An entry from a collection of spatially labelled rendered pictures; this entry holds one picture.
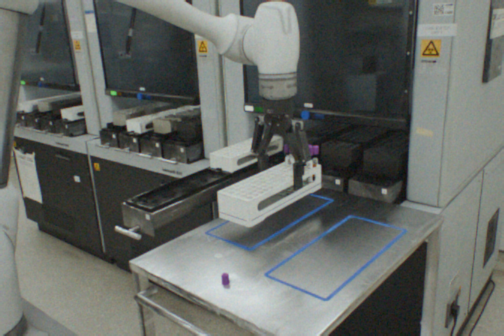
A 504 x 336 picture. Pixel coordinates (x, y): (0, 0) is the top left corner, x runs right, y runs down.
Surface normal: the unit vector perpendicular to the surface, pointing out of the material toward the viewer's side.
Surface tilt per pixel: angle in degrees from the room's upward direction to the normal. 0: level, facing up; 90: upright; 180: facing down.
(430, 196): 90
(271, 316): 0
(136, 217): 90
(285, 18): 77
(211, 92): 90
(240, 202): 90
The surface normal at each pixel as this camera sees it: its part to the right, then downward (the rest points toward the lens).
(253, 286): -0.04, -0.95
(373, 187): -0.62, 0.27
